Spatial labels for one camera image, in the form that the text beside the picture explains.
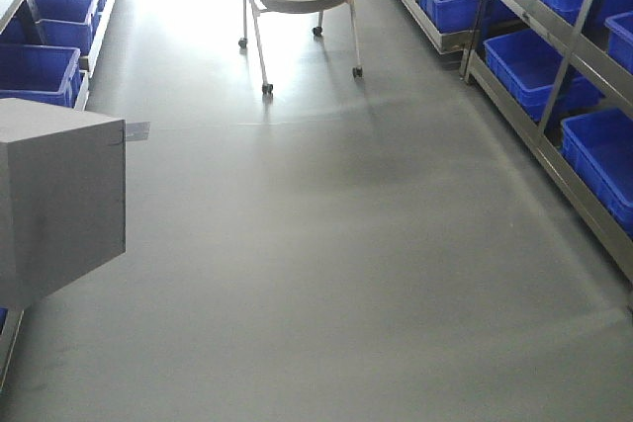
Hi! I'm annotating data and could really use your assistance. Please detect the steel shelf rack left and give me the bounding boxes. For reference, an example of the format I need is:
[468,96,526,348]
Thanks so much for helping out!
[1,0,116,366]

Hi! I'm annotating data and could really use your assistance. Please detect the gray square hollow base block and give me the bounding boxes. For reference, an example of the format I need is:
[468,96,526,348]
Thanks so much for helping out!
[1,99,126,309]

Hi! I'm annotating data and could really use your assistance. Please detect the steel shelf rack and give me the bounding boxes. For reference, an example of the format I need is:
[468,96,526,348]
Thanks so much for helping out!
[401,0,632,276]
[1,0,116,366]

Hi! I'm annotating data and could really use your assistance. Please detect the steel shelf rack right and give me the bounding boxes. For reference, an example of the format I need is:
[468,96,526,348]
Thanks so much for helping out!
[401,0,632,276]

